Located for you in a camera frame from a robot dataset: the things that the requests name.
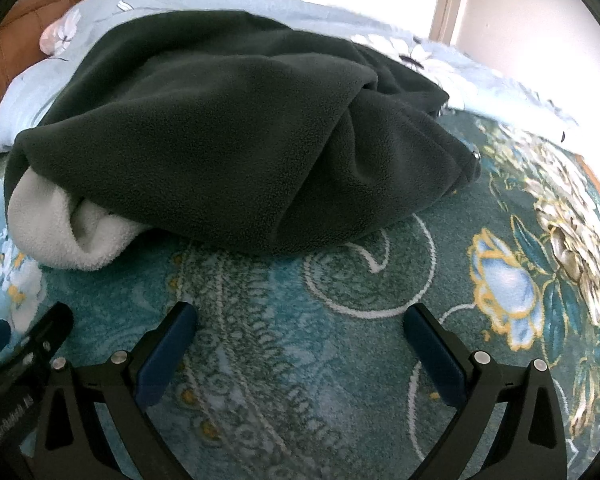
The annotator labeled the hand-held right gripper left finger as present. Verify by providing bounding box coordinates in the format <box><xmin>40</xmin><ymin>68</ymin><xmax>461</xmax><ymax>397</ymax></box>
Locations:
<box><xmin>32</xmin><ymin>301</ymin><xmax>201</xmax><ymax>480</ymax></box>

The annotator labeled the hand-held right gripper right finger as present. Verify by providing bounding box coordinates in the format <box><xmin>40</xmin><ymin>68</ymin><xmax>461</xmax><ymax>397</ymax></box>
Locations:
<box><xmin>402</xmin><ymin>302</ymin><xmax>569</xmax><ymax>480</ymax></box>

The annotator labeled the dark grey fleece jacket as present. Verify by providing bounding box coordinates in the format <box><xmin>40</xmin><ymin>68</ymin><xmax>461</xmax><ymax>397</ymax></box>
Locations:
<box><xmin>2</xmin><ymin>9</ymin><xmax>482</xmax><ymax>272</ymax></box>

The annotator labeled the teal floral blanket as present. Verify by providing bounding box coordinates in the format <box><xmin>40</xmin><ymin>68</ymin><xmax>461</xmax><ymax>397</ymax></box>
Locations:
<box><xmin>0</xmin><ymin>106</ymin><xmax>600</xmax><ymax>480</ymax></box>

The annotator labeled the brown wooden headboard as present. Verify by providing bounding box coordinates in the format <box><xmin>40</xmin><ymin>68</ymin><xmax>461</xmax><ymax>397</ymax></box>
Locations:
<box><xmin>0</xmin><ymin>0</ymin><xmax>88</xmax><ymax>161</ymax></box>

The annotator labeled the light blue floral quilt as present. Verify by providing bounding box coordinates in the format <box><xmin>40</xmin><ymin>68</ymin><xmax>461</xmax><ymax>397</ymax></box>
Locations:
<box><xmin>0</xmin><ymin>0</ymin><xmax>581</xmax><ymax>153</ymax></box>

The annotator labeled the white door frame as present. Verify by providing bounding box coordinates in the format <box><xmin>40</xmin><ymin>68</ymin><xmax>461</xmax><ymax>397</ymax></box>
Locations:
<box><xmin>428</xmin><ymin>0</ymin><xmax>473</xmax><ymax>47</ymax></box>

